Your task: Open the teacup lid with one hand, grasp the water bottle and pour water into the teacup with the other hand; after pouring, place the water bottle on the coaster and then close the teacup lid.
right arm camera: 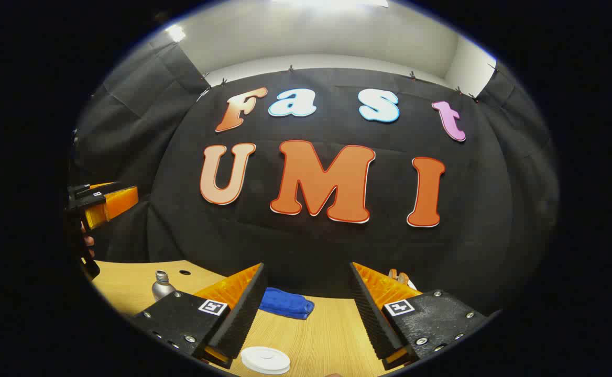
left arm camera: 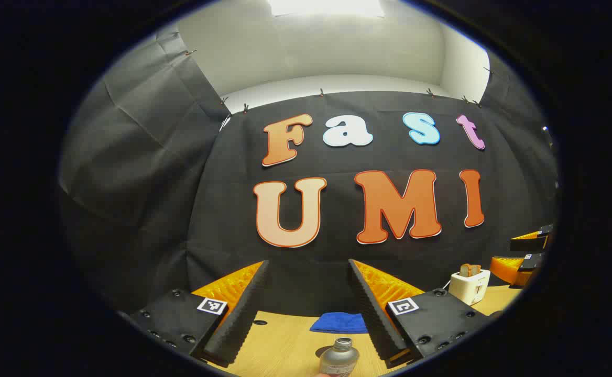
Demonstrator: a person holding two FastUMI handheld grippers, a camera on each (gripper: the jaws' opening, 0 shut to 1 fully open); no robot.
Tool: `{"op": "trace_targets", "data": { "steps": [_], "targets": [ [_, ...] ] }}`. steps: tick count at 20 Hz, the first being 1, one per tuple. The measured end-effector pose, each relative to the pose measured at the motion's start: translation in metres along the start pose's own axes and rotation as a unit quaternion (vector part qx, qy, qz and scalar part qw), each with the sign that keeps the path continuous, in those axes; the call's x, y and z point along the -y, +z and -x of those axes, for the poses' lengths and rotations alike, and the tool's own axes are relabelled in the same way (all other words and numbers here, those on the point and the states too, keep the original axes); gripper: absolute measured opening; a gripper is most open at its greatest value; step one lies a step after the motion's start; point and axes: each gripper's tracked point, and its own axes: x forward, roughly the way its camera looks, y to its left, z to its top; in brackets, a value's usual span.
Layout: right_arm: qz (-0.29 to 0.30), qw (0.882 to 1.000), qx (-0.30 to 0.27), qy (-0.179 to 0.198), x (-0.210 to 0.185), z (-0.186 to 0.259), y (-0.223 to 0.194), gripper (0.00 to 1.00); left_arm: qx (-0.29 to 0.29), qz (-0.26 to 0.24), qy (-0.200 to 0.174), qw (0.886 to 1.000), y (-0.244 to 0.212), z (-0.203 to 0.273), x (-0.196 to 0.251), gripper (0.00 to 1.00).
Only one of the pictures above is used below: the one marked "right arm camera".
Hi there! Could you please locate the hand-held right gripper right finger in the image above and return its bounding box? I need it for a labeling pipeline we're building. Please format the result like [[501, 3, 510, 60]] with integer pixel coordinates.
[[349, 262, 495, 371]]

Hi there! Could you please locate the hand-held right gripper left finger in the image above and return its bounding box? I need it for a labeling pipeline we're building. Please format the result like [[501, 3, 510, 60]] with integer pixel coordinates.
[[128, 263, 266, 370]]

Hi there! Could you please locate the white teacup lid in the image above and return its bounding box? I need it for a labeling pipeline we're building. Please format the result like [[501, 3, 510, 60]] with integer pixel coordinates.
[[241, 346, 291, 370]]

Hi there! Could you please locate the silver water bottle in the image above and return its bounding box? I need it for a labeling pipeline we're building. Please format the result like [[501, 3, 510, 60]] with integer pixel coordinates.
[[152, 270, 177, 302]]

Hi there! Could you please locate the folded blue towel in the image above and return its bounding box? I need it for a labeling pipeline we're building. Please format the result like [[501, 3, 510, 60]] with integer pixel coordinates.
[[258, 287, 315, 320]]

